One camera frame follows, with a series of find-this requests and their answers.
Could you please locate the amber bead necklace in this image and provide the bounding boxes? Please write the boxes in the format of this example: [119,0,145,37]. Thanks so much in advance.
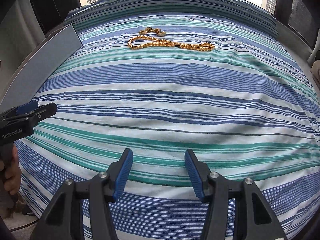
[127,35,216,52]

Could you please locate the person's left hand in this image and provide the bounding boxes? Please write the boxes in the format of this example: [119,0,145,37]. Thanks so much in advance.
[4,144,22,196]

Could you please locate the grey bed side panel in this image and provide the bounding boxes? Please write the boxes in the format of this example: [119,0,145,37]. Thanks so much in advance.
[1,25,82,112]

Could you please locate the striped blue green bedsheet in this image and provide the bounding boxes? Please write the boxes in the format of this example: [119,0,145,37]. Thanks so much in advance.
[16,0,319,239]

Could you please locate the black chair right side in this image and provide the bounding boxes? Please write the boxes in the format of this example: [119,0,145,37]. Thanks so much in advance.
[274,0,319,49]

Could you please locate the black cable on floor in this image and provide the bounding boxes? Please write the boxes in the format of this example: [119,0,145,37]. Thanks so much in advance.
[8,218,40,233]

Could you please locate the gold disc chain jewelry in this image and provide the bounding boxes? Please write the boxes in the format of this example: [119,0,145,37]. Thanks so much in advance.
[139,27,166,37]

